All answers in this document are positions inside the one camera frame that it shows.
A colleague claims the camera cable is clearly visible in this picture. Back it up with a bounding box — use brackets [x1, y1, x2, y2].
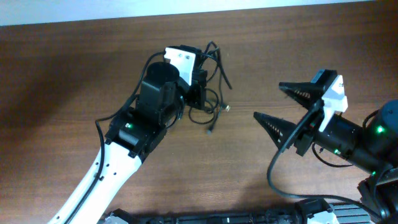
[266, 99, 386, 224]
[62, 51, 165, 224]

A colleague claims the left camera cable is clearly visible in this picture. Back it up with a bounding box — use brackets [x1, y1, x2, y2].
[62, 51, 165, 224]

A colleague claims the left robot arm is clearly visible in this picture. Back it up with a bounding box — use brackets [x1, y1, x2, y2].
[49, 45, 202, 223]

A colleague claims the black usb cable bundle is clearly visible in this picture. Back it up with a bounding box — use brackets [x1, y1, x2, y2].
[188, 40, 233, 135]

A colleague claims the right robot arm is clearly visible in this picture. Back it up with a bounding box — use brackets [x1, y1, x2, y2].
[253, 69, 397, 223]

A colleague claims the right camera cable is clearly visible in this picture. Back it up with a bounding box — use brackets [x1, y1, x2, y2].
[266, 99, 386, 224]

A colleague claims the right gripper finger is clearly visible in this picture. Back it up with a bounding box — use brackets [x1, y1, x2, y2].
[253, 112, 297, 149]
[279, 82, 325, 109]

